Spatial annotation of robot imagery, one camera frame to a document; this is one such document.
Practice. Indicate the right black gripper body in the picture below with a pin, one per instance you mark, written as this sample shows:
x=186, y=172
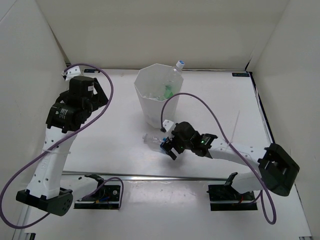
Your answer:
x=178, y=144

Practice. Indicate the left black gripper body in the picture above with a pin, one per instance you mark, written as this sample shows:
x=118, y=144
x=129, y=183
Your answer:
x=98, y=100

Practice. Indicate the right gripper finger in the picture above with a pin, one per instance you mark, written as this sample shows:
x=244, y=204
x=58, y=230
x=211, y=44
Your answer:
x=174, y=153
x=167, y=145

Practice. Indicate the clear bottle blue label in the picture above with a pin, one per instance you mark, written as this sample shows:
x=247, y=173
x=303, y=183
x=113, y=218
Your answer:
x=153, y=142

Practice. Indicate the crushed green plastic bottle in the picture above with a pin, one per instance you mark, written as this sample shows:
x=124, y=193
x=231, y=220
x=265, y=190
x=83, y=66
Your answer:
x=168, y=92

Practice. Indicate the clear plastic bottle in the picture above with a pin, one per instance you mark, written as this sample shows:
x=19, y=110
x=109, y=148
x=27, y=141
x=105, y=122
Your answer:
x=172, y=77

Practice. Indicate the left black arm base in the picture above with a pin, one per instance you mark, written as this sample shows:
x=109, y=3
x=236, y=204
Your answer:
x=96, y=193

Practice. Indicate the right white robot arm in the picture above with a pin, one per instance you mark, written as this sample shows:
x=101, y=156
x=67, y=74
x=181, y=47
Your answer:
x=270, y=167

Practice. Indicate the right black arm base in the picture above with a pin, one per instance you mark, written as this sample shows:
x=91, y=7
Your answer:
x=223, y=197

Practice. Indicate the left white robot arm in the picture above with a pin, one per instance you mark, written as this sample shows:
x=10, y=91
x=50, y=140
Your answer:
x=71, y=109

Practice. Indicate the white octagonal plastic bin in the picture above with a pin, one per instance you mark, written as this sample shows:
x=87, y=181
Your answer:
x=147, y=79

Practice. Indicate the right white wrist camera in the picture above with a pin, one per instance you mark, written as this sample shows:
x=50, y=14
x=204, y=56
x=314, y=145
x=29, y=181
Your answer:
x=167, y=126

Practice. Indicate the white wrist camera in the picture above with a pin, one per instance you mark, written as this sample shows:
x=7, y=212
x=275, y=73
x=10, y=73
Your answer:
x=167, y=126
x=71, y=73

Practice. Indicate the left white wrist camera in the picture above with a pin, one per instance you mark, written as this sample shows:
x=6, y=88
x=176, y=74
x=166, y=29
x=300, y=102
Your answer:
x=71, y=73

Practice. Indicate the aluminium frame rail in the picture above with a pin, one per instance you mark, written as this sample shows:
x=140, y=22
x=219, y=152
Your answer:
x=143, y=177

